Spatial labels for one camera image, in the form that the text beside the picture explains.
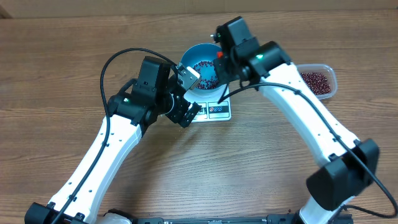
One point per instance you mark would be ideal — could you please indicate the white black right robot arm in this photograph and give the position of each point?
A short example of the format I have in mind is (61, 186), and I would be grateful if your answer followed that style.
(346, 164)

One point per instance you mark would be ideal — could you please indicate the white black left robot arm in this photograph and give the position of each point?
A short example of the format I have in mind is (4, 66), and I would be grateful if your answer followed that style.
(158, 90)

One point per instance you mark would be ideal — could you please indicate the red beans in bowl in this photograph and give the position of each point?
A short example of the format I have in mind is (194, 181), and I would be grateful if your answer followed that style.
(209, 79)

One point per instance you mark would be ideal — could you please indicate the blue metal bowl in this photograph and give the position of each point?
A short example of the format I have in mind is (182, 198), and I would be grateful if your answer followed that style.
(201, 58)

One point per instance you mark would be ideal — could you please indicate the clear plastic container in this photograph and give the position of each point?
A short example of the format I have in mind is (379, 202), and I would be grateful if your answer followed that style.
(324, 69)

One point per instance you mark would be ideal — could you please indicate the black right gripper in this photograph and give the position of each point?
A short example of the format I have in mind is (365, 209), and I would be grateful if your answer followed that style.
(222, 71)

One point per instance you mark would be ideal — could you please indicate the red beans in container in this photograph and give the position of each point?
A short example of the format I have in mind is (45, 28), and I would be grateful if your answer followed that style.
(317, 82)

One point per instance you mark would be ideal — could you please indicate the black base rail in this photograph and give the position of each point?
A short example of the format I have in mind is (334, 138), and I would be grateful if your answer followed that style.
(118, 216)

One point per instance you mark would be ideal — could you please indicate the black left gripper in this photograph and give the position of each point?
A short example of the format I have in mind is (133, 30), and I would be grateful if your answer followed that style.
(178, 116)

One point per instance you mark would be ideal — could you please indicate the white digital kitchen scale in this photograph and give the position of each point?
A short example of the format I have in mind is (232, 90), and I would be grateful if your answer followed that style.
(211, 110)

